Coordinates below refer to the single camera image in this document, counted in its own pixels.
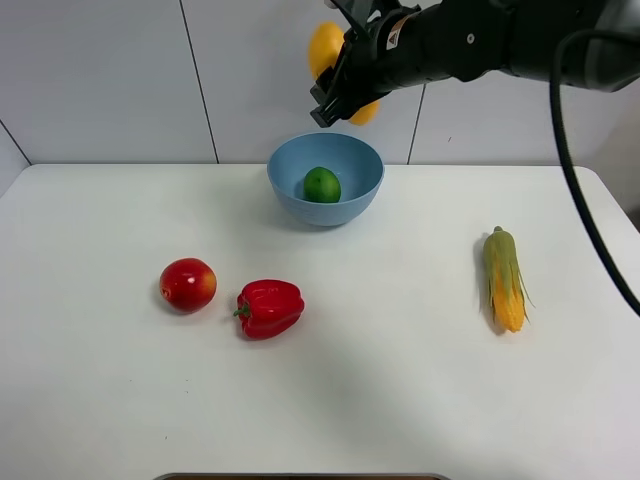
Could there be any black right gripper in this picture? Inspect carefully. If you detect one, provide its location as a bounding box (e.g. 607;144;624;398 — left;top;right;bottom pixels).
310;4;450;127

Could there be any yellow mango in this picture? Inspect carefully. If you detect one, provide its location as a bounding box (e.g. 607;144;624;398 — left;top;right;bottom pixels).
307;21;380;126

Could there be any green lime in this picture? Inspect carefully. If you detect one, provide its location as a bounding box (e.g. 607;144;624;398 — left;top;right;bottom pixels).
303;167;342;203

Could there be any red apple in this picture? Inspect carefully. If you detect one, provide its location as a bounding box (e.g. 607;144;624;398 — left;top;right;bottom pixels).
159;258;217;314

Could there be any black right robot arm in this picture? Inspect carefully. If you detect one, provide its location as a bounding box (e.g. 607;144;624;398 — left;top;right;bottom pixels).
311;0;639;128

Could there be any blue plastic bowl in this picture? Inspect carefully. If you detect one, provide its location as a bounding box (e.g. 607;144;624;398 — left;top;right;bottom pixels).
267;132;385;227

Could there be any red bell pepper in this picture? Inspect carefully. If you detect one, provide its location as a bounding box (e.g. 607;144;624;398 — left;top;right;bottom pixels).
234;279;305;340

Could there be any corn cob with husk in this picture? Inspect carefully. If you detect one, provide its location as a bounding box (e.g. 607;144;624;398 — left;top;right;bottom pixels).
482;226;529;333

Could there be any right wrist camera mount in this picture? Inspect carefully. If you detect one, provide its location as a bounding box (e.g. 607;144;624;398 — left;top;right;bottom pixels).
325;0;401;37

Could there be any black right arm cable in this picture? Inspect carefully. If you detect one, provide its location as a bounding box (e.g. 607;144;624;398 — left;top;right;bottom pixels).
548;28;640;319

